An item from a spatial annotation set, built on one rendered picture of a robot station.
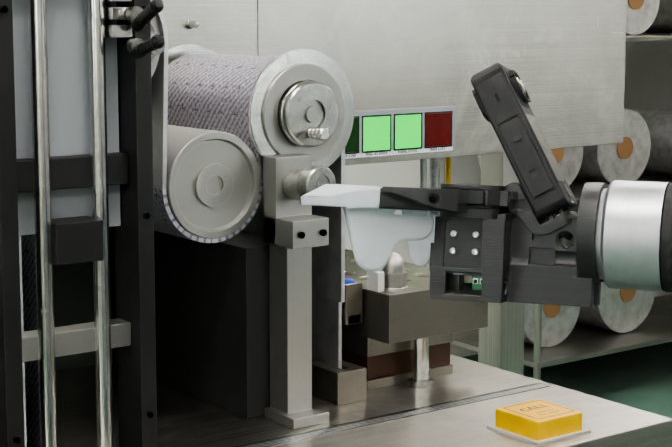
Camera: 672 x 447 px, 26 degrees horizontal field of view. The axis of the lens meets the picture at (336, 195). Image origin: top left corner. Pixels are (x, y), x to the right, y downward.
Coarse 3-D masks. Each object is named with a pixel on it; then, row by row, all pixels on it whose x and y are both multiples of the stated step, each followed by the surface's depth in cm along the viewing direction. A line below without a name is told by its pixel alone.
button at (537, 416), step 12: (504, 408) 164; (516, 408) 164; (528, 408) 164; (540, 408) 164; (552, 408) 164; (564, 408) 164; (504, 420) 163; (516, 420) 161; (528, 420) 160; (540, 420) 159; (552, 420) 160; (564, 420) 161; (576, 420) 162; (516, 432) 161; (528, 432) 160; (540, 432) 159; (552, 432) 160; (564, 432) 161
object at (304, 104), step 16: (288, 96) 165; (304, 96) 165; (320, 96) 167; (288, 112) 164; (304, 112) 166; (320, 112) 167; (336, 112) 168; (288, 128) 165; (304, 128) 166; (304, 144) 166; (320, 144) 167
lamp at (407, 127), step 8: (400, 120) 218; (408, 120) 219; (416, 120) 220; (400, 128) 218; (408, 128) 219; (416, 128) 220; (400, 136) 218; (408, 136) 219; (416, 136) 220; (400, 144) 219; (408, 144) 220; (416, 144) 220
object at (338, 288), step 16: (336, 160) 173; (336, 176) 173; (320, 208) 177; (336, 208) 174; (256, 224) 188; (336, 224) 174; (336, 240) 174; (320, 256) 177; (336, 256) 175; (320, 272) 178; (336, 272) 175; (320, 288) 178; (336, 288) 175
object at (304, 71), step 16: (304, 64) 167; (288, 80) 166; (320, 80) 168; (272, 96) 165; (336, 96) 170; (272, 112) 165; (272, 128) 165; (336, 128) 170; (272, 144) 165; (288, 144) 167
